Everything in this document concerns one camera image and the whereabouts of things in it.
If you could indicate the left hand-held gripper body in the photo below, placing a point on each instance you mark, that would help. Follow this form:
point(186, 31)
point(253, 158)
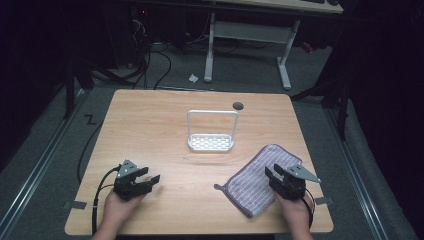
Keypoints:
point(126, 185)

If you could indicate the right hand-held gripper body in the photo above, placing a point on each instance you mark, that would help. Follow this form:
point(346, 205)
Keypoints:
point(290, 185)

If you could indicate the striped purple-grey towel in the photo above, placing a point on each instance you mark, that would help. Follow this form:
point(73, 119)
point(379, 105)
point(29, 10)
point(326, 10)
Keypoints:
point(250, 181)

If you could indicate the person's left hand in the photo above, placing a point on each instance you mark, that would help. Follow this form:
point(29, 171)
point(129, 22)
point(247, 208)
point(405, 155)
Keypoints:
point(117, 209)

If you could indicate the person's right hand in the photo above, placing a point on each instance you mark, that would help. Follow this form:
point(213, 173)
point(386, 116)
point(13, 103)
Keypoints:
point(295, 212)

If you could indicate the grey tape piece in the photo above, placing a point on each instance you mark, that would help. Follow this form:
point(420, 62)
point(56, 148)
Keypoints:
point(76, 204)
point(324, 200)

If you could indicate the black metal stand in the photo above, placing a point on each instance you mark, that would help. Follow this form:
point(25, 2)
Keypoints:
point(340, 100)
point(70, 90)

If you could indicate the white paper scrap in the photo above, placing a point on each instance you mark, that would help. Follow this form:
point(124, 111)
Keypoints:
point(193, 78)

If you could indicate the white-framed wooden desk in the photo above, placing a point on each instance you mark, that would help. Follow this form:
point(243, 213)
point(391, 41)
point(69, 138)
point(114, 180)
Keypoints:
point(253, 32)

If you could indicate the metal floor rail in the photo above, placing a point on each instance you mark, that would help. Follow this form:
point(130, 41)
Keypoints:
point(36, 170)
point(360, 180)

